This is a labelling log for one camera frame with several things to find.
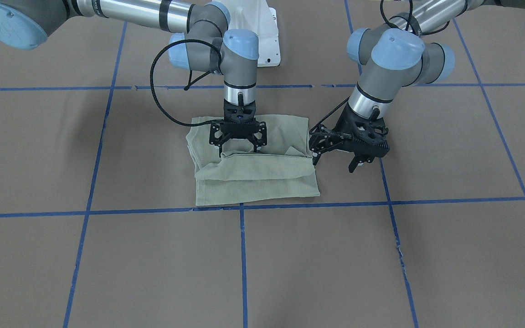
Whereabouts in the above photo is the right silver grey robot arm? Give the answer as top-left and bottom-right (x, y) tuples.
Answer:
(0, 0), (268, 152)

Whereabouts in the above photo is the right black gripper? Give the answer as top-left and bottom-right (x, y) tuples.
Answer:
(210, 101), (268, 158)

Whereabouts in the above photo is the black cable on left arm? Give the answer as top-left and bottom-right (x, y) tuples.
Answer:
(309, 0), (450, 135)

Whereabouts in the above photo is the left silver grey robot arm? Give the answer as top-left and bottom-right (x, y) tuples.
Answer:
(309, 0), (483, 172)

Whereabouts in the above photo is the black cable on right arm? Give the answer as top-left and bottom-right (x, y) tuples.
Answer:
(149, 39), (225, 127)

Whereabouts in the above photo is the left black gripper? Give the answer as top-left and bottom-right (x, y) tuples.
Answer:
(309, 105), (390, 174)

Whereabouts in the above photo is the olive green long-sleeve shirt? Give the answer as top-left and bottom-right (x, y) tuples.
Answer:
(186, 114), (320, 206)

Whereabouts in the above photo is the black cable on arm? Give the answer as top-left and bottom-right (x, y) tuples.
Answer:
(309, 0), (450, 135)
(149, 39), (225, 127)

